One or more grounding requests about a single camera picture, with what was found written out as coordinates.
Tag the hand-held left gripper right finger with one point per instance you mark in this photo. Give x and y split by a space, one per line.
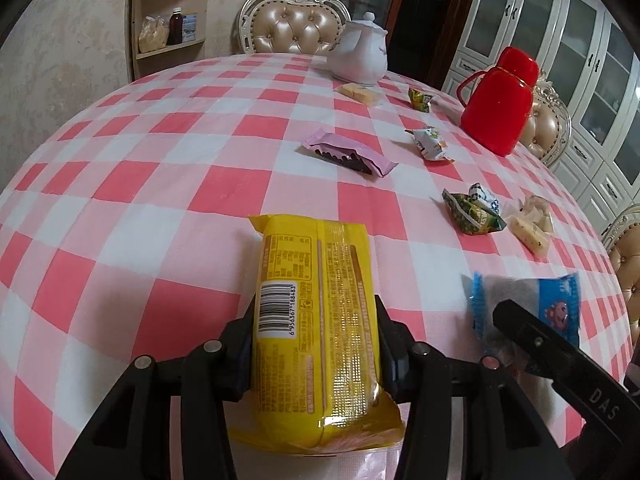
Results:
389 360

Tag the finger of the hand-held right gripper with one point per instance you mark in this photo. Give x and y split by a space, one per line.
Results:
530 337

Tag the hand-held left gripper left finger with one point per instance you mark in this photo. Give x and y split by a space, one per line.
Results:
246 365

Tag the blue snack packet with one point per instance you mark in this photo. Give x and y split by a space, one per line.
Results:
545 292

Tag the yellow cracker pack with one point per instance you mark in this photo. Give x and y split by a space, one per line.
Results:
320 320

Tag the pink wafer packet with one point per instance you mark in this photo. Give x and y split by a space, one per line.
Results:
350 152

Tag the clear wrapped pastry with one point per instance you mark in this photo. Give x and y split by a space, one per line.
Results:
530 235
537 207

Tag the beige tufted chair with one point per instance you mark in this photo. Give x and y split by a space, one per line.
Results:
547 125
287 27
627 260

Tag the dark green snack packet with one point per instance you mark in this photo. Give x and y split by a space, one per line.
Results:
472 217

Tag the white blue candy wrapper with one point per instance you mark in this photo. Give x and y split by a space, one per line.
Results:
484 196

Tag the pink checked tablecloth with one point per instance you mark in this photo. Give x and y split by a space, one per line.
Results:
175 185

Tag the white orange candy packet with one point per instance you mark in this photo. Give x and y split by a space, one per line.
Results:
431 142

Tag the red thermos jug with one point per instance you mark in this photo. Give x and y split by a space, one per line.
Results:
497 105

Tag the small green yellow candy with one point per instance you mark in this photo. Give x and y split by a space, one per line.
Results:
420 99

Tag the yellow wrapped biscuit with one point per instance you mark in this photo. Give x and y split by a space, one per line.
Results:
357 94

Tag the white glass-door cabinet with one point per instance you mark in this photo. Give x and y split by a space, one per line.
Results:
560 35

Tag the white teapot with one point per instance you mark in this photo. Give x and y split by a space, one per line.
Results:
360 55

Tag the dark wooden cabinet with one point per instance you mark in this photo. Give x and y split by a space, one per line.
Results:
415 20

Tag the small blue box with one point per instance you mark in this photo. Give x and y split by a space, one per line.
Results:
189 29

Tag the clear bag of grain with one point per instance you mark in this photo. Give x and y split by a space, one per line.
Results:
152 35

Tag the brown bottle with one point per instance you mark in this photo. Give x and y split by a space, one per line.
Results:
175 27

